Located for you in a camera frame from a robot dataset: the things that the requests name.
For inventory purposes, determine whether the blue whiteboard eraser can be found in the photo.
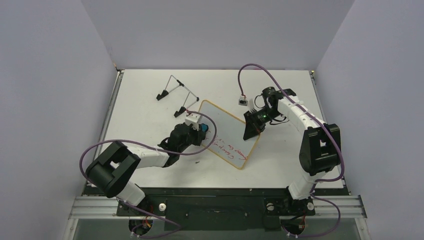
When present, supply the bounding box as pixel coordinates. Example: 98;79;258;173
199;123;209;133

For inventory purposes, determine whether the yellow framed whiteboard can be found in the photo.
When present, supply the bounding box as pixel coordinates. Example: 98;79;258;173
199;99;260;170

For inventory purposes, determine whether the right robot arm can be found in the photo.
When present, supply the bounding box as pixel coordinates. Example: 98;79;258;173
239;87;341;214

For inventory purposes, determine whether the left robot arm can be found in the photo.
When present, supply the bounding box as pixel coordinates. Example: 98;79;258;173
83;123;209;215

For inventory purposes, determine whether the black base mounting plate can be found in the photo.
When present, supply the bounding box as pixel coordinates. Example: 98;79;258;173
115;187;316;233

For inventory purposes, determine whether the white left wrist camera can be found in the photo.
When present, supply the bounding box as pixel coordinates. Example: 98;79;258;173
184;113;202;131

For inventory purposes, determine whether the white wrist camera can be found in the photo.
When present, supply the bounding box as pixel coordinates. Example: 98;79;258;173
184;113;202;131
237;95;256;112

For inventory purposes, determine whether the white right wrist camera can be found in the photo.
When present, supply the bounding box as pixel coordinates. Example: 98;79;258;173
237;95;256;112

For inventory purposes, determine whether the black wire easel stand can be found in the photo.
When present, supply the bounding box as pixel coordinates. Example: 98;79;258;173
156;74;200;118

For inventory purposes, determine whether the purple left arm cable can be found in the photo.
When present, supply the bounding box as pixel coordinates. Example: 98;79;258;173
78;110;218;238

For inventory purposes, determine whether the aluminium extrusion rail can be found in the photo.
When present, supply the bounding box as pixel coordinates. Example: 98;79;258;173
69;195;367;220

